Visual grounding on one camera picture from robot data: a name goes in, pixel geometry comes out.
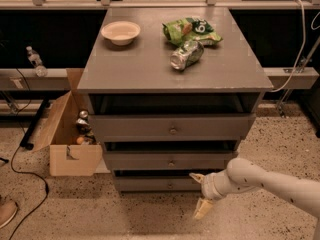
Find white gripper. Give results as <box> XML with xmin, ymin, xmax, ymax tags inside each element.
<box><xmin>189</xmin><ymin>171</ymin><xmax>227</xmax><ymax>220</ymax></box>

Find grey bottom drawer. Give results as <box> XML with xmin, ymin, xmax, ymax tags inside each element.
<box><xmin>113</xmin><ymin>177</ymin><xmax>201</xmax><ymax>192</ymax></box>

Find grey drawer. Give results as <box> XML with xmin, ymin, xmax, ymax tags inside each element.
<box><xmin>89</xmin><ymin>114</ymin><xmax>255</xmax><ymax>142</ymax></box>
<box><xmin>113</xmin><ymin>177</ymin><xmax>201</xmax><ymax>192</ymax></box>
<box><xmin>103</xmin><ymin>151</ymin><xmax>238</xmax><ymax>170</ymax></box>

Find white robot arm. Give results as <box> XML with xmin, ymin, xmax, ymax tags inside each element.
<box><xmin>189</xmin><ymin>158</ymin><xmax>320</xmax><ymax>240</ymax></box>

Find grey top drawer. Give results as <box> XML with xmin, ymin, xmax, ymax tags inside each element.
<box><xmin>89</xmin><ymin>114</ymin><xmax>255</xmax><ymax>142</ymax></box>

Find grey middle drawer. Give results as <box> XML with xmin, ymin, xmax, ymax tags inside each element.
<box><xmin>103</xmin><ymin>151</ymin><xmax>238</xmax><ymax>170</ymax></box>

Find grey drawer cabinet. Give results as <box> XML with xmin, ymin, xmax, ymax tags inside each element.
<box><xmin>78</xmin><ymin>7</ymin><xmax>272</xmax><ymax>178</ymax></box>

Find items inside cardboard box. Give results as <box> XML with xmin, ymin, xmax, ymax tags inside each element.
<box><xmin>76</xmin><ymin>110</ymin><xmax>96</xmax><ymax>145</ymax></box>

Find cardboard box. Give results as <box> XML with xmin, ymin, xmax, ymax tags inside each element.
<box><xmin>33</xmin><ymin>68</ymin><xmax>102</xmax><ymax>176</ymax></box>

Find crushed green soda can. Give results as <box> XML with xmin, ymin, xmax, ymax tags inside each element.
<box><xmin>170</xmin><ymin>40</ymin><xmax>204</xmax><ymax>71</ymax></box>

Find green chip bag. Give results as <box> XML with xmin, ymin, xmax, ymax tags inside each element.
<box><xmin>162</xmin><ymin>17</ymin><xmax>222</xmax><ymax>46</ymax></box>

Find white bowl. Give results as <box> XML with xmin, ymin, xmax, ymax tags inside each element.
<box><xmin>101</xmin><ymin>21</ymin><xmax>141</xmax><ymax>46</ymax></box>

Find black metal leg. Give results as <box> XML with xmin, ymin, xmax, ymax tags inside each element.
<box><xmin>20</xmin><ymin>97</ymin><xmax>49</xmax><ymax>150</ymax></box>

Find shoe at left edge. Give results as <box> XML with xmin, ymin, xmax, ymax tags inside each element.
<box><xmin>0</xmin><ymin>200</ymin><xmax>18</xmax><ymax>229</ymax></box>

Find clear plastic water bottle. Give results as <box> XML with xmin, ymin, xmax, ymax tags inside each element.
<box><xmin>26</xmin><ymin>46</ymin><xmax>48</xmax><ymax>77</ymax></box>

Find white hanging cable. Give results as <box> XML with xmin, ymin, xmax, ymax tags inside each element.
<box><xmin>269</xmin><ymin>0</ymin><xmax>307</xmax><ymax>94</ymax></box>

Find black floor cable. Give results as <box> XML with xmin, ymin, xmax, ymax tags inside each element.
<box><xmin>7</xmin><ymin>67</ymin><xmax>50</xmax><ymax>240</ymax></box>

